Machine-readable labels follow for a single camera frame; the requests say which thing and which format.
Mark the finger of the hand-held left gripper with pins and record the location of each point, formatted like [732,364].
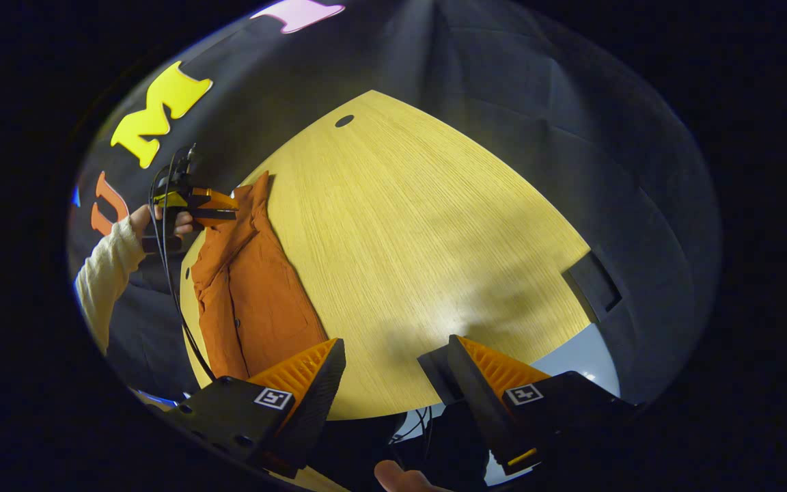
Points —
[212,214]
[216,199]

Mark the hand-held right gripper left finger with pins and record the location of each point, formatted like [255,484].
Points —
[315,410]

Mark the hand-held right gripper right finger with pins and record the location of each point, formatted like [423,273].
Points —
[482,410]

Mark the orange coat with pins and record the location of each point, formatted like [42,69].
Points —
[250,294]

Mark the black backdrop cloth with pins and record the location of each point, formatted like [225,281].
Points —
[571,137]

